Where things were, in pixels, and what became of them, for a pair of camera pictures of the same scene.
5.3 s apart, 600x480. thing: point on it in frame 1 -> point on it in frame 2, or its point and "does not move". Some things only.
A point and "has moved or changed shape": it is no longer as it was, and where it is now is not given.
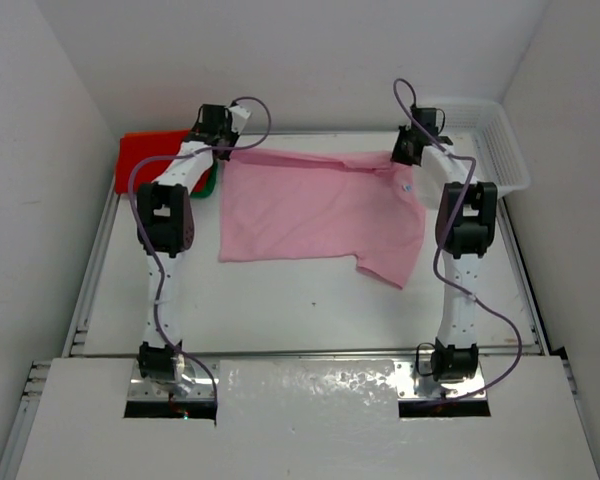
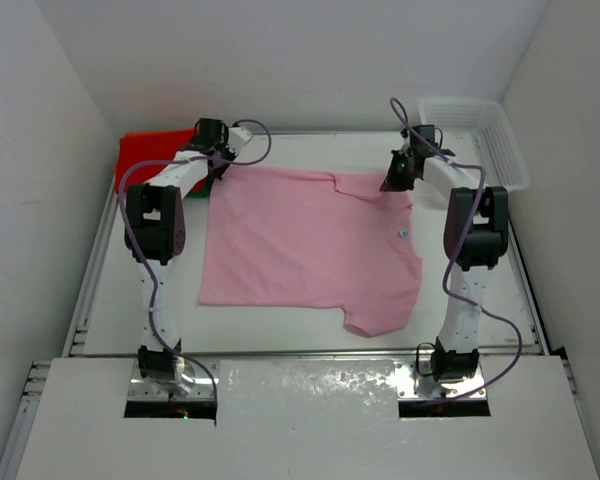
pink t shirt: [290, 205] has moved or changed shape
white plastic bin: [481, 135] does not move
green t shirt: [209, 183] does not move
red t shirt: [136, 147] does not move
